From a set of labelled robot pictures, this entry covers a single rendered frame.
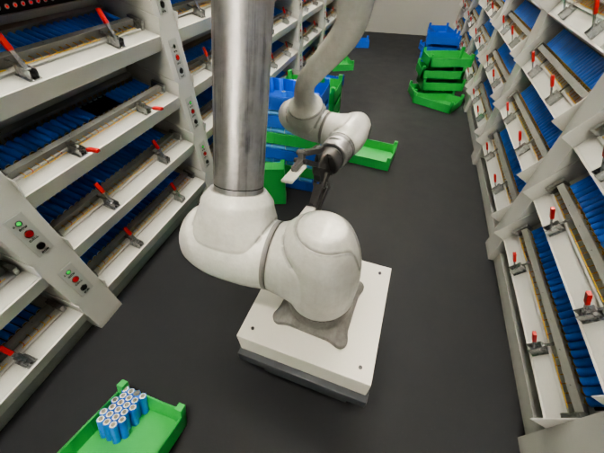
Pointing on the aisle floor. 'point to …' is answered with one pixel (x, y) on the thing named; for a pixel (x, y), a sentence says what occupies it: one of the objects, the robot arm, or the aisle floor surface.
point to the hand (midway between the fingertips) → (295, 201)
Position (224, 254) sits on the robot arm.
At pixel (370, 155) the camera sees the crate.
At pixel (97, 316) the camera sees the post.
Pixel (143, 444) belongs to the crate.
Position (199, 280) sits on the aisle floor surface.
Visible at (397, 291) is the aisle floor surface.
